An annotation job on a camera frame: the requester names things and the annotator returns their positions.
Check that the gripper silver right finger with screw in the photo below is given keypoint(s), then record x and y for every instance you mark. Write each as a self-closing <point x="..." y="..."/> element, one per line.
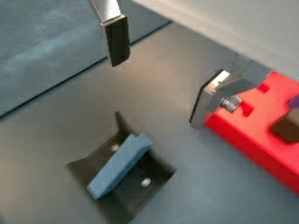
<point x="219" y="92"/>

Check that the brown hexagonal peg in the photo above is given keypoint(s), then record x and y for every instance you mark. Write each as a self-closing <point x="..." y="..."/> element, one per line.
<point x="286" y="127"/>

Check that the purple cylinder peg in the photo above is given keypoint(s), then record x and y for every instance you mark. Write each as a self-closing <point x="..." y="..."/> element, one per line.
<point x="294" y="102"/>

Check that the red peg board block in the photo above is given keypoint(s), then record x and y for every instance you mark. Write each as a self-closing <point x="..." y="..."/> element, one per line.
<point x="246" y="128"/>

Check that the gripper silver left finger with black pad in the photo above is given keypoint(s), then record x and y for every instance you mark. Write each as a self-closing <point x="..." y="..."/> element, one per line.
<point x="115" y="26"/>

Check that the light blue arch block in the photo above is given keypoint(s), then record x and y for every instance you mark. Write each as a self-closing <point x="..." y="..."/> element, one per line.
<point x="117" y="166"/>

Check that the black curved fixture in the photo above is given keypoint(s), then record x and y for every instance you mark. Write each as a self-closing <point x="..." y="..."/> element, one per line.
<point x="140" y="184"/>

